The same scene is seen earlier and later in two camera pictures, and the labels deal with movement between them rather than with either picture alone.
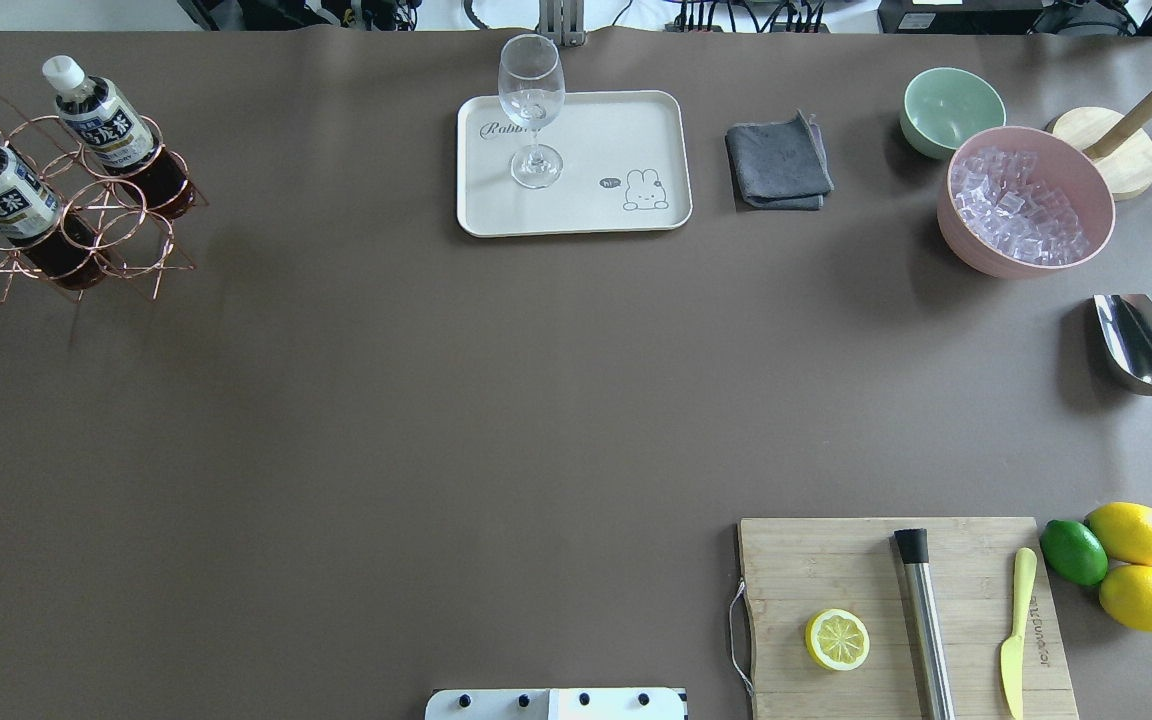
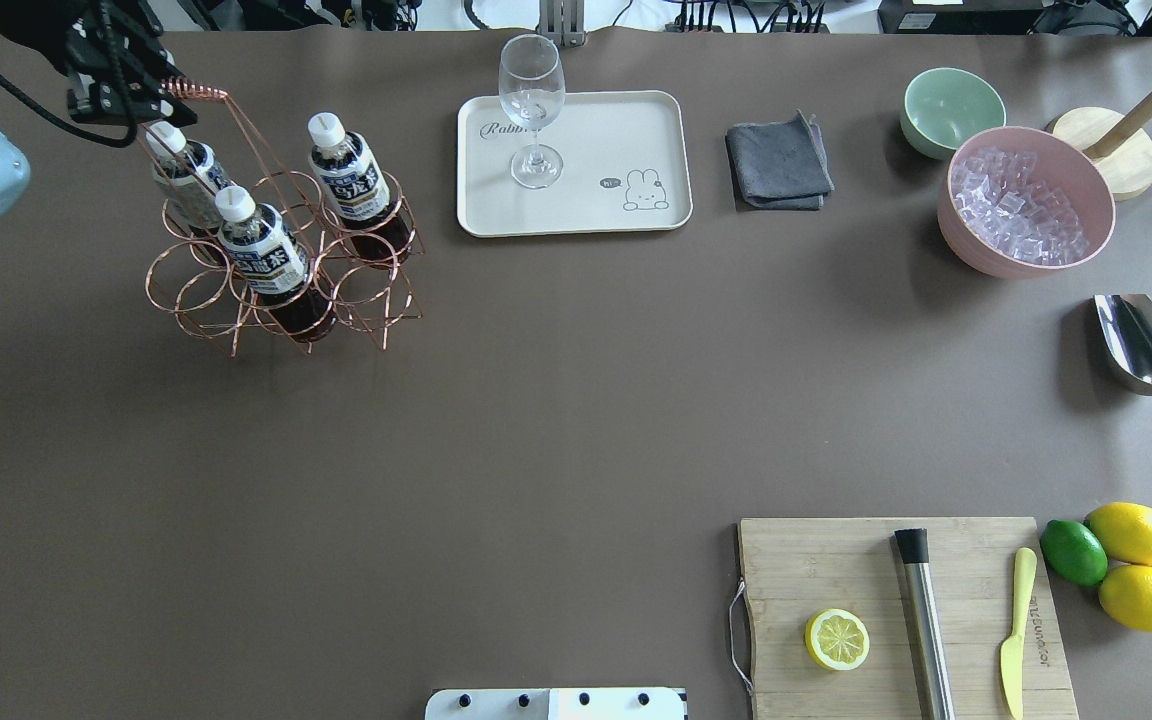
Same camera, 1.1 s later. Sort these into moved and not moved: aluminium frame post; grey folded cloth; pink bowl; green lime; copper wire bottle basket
Moved: copper wire bottle basket
Not moved: pink bowl; green lime; aluminium frame post; grey folded cloth
